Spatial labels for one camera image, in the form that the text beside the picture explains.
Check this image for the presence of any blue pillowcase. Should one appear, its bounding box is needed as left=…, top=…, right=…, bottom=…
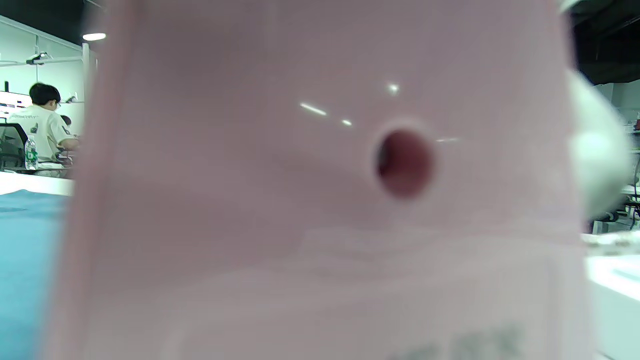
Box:
left=0, top=189, right=71, bottom=360

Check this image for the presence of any pink electric iron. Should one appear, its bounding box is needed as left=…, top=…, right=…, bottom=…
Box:
left=42, top=0, right=598, bottom=360

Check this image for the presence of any black office chair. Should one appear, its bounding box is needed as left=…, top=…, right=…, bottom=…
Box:
left=0, top=122, right=29, bottom=172

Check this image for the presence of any clear plastic water bottle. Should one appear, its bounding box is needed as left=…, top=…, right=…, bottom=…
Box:
left=24, top=135, right=39, bottom=171

